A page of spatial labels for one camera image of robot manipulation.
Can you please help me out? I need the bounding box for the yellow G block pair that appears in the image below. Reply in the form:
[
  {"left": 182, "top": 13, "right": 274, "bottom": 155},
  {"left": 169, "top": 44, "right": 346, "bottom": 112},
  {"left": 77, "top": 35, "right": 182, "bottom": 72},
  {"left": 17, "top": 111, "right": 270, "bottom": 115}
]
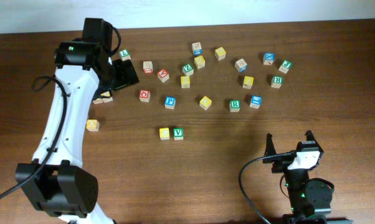
[{"left": 100, "top": 91, "right": 113, "bottom": 103}]

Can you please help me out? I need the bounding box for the yellow C block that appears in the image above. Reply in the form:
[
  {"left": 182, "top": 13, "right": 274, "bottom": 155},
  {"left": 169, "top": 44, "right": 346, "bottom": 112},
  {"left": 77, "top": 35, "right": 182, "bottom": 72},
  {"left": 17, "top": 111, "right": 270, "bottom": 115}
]
[{"left": 159, "top": 128, "right": 170, "bottom": 140}]

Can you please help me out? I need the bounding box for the plain block right centre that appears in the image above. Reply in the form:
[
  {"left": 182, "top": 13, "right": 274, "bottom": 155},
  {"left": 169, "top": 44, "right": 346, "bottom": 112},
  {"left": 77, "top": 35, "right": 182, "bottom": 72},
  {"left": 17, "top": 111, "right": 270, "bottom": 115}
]
[{"left": 235, "top": 58, "right": 247, "bottom": 72}]

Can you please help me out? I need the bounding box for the plain block red side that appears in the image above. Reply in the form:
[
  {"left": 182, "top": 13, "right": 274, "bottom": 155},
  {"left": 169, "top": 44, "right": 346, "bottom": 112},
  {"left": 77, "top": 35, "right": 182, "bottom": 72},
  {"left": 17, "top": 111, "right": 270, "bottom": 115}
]
[{"left": 143, "top": 61, "right": 153, "bottom": 73}]

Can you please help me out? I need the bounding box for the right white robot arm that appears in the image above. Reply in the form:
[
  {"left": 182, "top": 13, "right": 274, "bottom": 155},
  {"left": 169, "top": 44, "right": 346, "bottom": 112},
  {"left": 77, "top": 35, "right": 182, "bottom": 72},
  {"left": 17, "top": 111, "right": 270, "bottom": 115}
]
[{"left": 264, "top": 130, "right": 353, "bottom": 223}]

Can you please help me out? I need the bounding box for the yellow O block left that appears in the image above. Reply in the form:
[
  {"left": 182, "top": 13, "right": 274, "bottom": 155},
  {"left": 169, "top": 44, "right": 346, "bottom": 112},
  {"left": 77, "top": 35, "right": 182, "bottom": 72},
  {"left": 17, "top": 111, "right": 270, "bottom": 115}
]
[{"left": 86, "top": 119, "right": 100, "bottom": 132}]

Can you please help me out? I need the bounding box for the green L block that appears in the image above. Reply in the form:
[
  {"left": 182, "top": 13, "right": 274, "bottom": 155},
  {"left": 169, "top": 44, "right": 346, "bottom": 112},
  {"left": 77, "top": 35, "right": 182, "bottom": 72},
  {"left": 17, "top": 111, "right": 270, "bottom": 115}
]
[{"left": 119, "top": 49, "right": 131, "bottom": 61}]

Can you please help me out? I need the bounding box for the green r block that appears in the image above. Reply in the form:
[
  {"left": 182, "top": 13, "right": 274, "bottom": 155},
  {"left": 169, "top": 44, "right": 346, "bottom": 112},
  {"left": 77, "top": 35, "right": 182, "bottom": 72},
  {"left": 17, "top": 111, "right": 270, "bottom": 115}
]
[
  {"left": 229, "top": 100, "right": 241, "bottom": 113},
  {"left": 271, "top": 76, "right": 283, "bottom": 88}
]

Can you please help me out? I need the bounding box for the yellow block above Z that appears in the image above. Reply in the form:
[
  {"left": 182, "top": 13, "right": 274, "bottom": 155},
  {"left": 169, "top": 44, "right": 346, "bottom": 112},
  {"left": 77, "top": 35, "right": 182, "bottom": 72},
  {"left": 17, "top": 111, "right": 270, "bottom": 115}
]
[{"left": 194, "top": 55, "right": 206, "bottom": 69}]

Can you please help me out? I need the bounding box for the red O block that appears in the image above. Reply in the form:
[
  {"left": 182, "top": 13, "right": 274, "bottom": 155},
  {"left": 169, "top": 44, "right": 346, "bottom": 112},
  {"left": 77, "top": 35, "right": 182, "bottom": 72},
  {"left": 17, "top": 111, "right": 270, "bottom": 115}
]
[{"left": 139, "top": 90, "right": 150, "bottom": 103}]

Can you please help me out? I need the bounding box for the green Z block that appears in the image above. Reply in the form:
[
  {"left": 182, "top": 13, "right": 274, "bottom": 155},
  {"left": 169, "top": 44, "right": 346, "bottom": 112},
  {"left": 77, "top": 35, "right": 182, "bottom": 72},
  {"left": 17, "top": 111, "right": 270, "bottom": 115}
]
[{"left": 182, "top": 64, "right": 194, "bottom": 76}]

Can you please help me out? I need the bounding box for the plain block blue side top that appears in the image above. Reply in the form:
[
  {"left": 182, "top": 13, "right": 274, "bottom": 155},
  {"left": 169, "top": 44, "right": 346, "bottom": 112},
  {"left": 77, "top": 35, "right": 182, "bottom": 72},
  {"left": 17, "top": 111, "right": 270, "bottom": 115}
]
[{"left": 192, "top": 42, "right": 202, "bottom": 56}]

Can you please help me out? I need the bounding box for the yellow O block pair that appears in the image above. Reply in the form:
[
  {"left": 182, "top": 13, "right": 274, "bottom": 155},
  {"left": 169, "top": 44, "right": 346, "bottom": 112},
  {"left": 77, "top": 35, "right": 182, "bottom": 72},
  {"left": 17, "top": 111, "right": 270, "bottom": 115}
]
[{"left": 93, "top": 98, "right": 103, "bottom": 104}]

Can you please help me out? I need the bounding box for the yellow block centre lower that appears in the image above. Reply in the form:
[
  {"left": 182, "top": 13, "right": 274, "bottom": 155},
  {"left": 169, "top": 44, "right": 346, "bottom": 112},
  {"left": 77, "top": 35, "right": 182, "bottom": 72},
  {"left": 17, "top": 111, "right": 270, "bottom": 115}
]
[{"left": 199, "top": 96, "right": 212, "bottom": 110}]

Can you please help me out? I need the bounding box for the green V block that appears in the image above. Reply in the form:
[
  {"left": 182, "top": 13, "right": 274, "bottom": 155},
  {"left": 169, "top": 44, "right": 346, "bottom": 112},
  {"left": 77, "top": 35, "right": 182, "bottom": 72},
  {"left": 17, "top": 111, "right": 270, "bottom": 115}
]
[{"left": 173, "top": 128, "right": 184, "bottom": 140}]

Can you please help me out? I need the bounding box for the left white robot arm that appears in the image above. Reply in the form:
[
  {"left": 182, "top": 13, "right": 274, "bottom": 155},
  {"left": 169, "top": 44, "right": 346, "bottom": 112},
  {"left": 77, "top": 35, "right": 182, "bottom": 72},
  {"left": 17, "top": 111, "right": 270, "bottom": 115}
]
[{"left": 16, "top": 18, "right": 139, "bottom": 223}]

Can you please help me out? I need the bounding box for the blue S block right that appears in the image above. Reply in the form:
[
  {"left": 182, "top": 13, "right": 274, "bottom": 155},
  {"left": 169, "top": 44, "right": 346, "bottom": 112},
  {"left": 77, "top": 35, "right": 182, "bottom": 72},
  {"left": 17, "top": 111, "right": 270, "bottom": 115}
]
[{"left": 250, "top": 95, "right": 262, "bottom": 109}]

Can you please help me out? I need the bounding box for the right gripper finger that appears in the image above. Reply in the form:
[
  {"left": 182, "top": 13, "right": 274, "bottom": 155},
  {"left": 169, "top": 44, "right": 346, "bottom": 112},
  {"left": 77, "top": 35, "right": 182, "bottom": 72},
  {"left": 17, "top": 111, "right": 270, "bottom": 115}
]
[
  {"left": 304, "top": 130, "right": 318, "bottom": 146},
  {"left": 264, "top": 133, "right": 277, "bottom": 159}
]

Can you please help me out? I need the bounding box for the green J block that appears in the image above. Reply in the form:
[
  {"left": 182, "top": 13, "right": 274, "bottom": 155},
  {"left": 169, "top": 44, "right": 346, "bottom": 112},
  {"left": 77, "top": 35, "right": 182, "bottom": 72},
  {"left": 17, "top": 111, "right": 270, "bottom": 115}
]
[{"left": 278, "top": 60, "right": 292, "bottom": 74}]

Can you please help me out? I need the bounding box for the blue X block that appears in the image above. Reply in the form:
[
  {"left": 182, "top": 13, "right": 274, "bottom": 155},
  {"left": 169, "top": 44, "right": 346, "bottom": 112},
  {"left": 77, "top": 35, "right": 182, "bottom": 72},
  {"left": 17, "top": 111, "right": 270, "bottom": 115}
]
[{"left": 263, "top": 52, "right": 275, "bottom": 65}]

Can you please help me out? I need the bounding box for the yellow block top right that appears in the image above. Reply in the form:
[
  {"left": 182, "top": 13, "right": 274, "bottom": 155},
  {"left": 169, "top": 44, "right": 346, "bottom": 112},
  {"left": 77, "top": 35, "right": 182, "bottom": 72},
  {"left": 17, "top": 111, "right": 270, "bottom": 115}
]
[{"left": 214, "top": 47, "right": 226, "bottom": 60}]

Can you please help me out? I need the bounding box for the yellow block below Z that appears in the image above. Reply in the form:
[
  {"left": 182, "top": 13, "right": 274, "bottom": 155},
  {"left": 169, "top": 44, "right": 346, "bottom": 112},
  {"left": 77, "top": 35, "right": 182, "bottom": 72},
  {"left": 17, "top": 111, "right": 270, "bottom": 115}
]
[{"left": 181, "top": 76, "right": 191, "bottom": 88}]

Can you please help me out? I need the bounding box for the blue P block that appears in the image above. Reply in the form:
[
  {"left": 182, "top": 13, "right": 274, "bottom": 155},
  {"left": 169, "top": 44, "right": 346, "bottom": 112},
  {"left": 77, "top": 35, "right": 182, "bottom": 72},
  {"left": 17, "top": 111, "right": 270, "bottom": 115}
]
[{"left": 164, "top": 96, "right": 176, "bottom": 110}]

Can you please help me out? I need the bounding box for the red A block tilted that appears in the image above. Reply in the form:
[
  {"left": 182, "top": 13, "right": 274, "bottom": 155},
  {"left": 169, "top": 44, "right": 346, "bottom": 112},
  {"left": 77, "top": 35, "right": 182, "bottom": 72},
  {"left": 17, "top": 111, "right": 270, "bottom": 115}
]
[{"left": 157, "top": 69, "right": 169, "bottom": 83}]

